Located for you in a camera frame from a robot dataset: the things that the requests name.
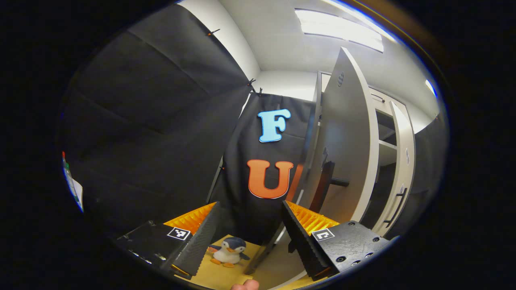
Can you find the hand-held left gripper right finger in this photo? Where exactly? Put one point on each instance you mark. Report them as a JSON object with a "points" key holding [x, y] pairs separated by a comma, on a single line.
{"points": [[302, 241]]}

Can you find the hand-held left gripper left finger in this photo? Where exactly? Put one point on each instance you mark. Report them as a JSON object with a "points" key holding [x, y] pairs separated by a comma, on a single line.
{"points": [[199, 245]]}

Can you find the white shoe cabinet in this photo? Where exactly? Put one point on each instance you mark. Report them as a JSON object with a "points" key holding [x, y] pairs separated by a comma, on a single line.
{"points": [[385, 129]]}

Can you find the white cabinet shelf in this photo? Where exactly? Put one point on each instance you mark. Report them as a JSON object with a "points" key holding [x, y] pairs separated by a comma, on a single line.
{"points": [[388, 151]]}

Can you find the penguin plush toy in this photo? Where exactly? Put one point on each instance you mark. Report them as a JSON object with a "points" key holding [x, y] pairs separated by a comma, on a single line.
{"points": [[229, 251]]}

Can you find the white board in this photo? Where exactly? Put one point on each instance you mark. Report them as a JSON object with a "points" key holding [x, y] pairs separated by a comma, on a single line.
{"points": [[74, 189]]}

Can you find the small ceiling light panel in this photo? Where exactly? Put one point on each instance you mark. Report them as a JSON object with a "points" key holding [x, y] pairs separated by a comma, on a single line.
{"points": [[431, 88]]}

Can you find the large ceiling light panel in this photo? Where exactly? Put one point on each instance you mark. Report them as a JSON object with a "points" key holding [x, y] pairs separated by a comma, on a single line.
{"points": [[338, 30]]}

